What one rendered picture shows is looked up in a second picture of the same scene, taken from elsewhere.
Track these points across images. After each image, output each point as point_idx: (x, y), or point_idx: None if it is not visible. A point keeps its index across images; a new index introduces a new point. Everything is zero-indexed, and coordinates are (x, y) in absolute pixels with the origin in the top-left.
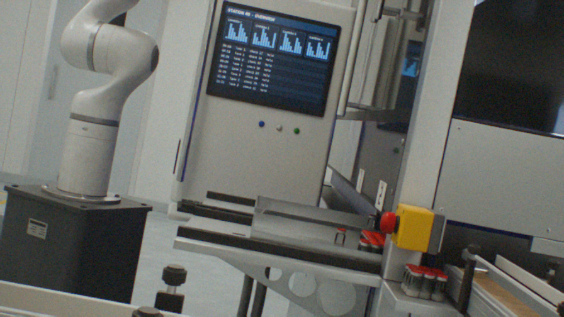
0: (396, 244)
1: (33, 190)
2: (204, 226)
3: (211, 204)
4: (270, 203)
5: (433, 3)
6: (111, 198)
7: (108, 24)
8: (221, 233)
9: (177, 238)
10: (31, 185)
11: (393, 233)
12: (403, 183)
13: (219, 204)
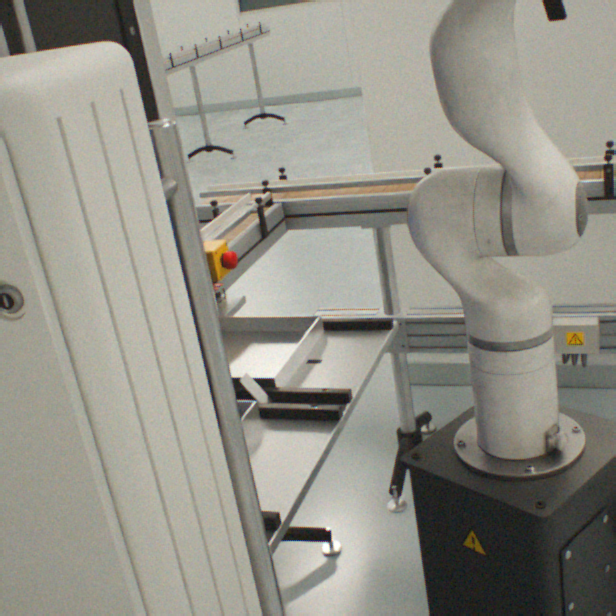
0: (230, 270)
1: (591, 430)
2: (350, 364)
3: (290, 480)
4: (243, 378)
5: (143, 75)
6: (469, 431)
7: (501, 166)
8: (349, 320)
9: (394, 321)
10: (608, 451)
11: (222, 271)
12: (202, 239)
13: (272, 486)
